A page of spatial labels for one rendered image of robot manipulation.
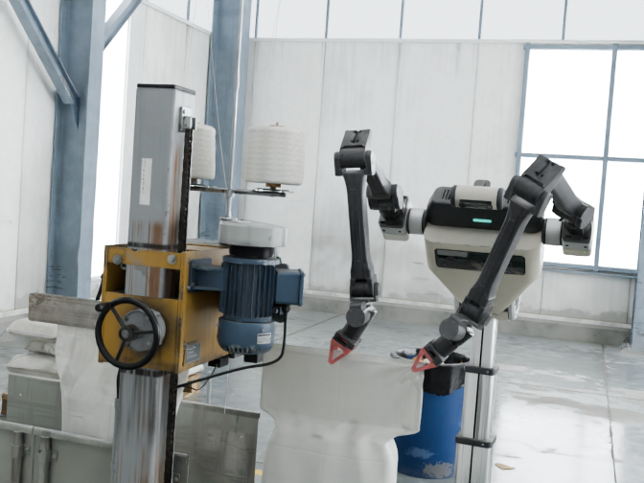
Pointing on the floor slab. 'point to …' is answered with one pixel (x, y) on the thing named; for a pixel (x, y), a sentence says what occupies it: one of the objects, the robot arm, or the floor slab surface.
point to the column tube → (150, 277)
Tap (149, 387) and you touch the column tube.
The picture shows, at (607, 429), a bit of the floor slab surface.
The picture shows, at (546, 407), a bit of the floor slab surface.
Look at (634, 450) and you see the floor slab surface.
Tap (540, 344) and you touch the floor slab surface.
